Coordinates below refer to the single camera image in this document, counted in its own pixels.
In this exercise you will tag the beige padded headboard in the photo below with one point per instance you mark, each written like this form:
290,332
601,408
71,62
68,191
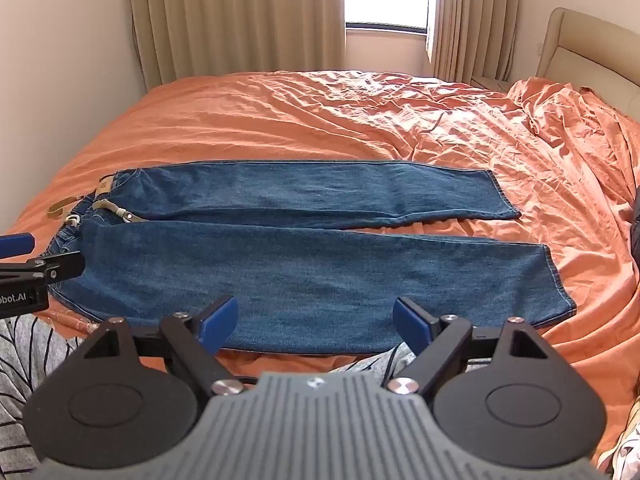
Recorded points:
580,45

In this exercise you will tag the beige fabric belt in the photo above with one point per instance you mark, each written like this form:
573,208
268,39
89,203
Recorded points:
107,206

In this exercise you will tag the orange bed sheet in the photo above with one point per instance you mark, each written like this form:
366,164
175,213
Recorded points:
300,120

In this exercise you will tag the grey striped clothing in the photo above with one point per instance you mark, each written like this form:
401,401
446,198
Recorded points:
30,355

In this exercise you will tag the narrow beige curtain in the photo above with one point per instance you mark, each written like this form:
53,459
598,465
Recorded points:
470,15

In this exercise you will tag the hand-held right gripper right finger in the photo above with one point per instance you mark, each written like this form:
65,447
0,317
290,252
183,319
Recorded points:
411,321

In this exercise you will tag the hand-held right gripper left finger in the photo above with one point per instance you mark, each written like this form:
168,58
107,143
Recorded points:
219,319

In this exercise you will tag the blue denim pants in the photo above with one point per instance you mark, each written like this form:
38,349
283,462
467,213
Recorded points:
300,270

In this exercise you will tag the wide beige curtain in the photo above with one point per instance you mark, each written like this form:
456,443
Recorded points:
235,15

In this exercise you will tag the white nightstand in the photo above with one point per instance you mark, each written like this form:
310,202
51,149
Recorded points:
487,81

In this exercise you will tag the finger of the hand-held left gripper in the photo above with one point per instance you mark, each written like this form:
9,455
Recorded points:
62,265
15,245

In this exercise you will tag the dark cloth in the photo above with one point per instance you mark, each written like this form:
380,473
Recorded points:
636,232

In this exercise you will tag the white patterned cloth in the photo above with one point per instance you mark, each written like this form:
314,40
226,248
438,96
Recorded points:
630,440

